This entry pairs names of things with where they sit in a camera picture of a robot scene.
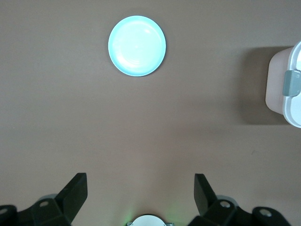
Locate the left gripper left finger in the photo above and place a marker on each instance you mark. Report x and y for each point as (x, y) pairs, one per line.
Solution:
(63, 207)

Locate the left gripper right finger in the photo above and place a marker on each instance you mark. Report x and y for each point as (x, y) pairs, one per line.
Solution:
(211, 209)

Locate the white lidded storage box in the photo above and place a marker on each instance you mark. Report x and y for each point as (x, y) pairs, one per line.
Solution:
(294, 110)

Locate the light blue round plate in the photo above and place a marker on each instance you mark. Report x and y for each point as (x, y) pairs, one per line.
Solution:
(137, 46)

